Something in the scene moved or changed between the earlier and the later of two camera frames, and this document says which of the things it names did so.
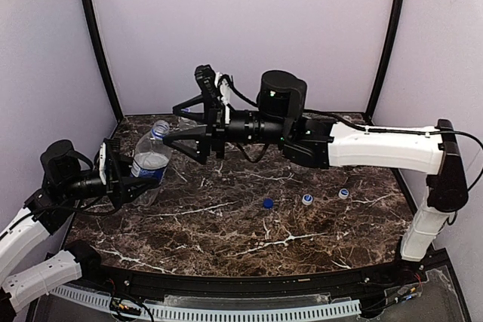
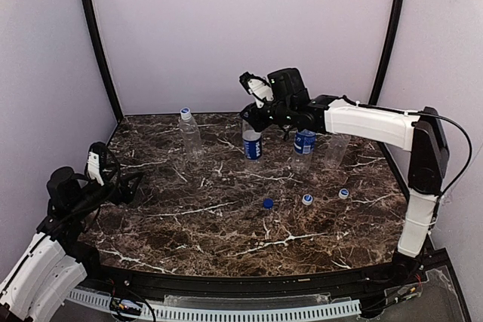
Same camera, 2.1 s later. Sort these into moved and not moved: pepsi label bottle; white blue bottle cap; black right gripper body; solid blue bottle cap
Moved: pepsi label bottle; black right gripper body
Not moved: solid blue bottle cap; white blue bottle cap
